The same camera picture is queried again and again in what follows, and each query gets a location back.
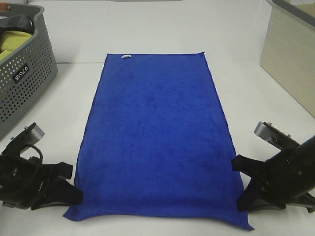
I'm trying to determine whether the blue microfiber towel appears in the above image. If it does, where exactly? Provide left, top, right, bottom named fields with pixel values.
left=64, top=53, right=252, bottom=230

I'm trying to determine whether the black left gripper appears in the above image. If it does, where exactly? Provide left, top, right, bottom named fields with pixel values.
left=0, top=145, right=83, bottom=210

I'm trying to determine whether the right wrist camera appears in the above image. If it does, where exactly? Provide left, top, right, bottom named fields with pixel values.
left=254, top=121, right=300, bottom=150

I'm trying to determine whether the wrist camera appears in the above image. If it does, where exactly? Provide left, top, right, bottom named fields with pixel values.
left=254, top=121, right=300, bottom=150
left=16, top=122, right=45, bottom=146

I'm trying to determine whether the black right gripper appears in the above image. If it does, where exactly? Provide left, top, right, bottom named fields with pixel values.
left=231, top=136, right=315, bottom=212

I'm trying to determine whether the yellow-green towel in basket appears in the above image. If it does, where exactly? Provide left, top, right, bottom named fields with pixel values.
left=0, top=30, right=32, bottom=64

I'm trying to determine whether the grey perforated laundry basket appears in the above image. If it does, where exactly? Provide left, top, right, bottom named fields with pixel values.
left=0, top=3, right=58, bottom=138

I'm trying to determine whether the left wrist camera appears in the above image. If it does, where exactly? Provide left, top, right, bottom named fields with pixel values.
left=16, top=122, right=45, bottom=146

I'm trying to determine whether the black cloth in basket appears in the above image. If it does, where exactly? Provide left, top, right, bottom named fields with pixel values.
left=0, top=14, right=36, bottom=47

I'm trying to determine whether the beige storage bin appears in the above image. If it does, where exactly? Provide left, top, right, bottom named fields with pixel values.
left=260, top=0, right=315, bottom=116

